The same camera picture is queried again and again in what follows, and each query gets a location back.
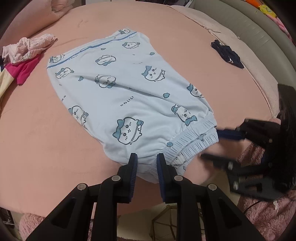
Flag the pink bed sheet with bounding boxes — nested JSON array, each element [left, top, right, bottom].
[[1, 1, 271, 216]]

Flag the dark navy folded garment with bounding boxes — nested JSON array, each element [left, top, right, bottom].
[[211, 40, 244, 69]]

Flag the orange plush toy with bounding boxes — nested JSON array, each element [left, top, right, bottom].
[[245, 0, 277, 19]]

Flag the light pink pillow towel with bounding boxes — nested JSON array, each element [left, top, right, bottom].
[[170, 5, 280, 118]]

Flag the cream yellow garment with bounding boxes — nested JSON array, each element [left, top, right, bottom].
[[0, 68, 14, 98]]

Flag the pink floral garment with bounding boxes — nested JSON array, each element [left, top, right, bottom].
[[2, 34, 58, 64]]

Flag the rolled pink blanket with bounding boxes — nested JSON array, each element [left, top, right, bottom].
[[1, 1, 74, 47]]

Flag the grey green padded headboard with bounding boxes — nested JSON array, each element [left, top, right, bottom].
[[190, 1, 295, 87]]

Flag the light blue printed pajama pants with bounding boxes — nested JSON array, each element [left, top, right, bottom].
[[47, 28, 218, 183]]

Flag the magenta garment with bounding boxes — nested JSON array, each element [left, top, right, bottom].
[[5, 54, 43, 85]]

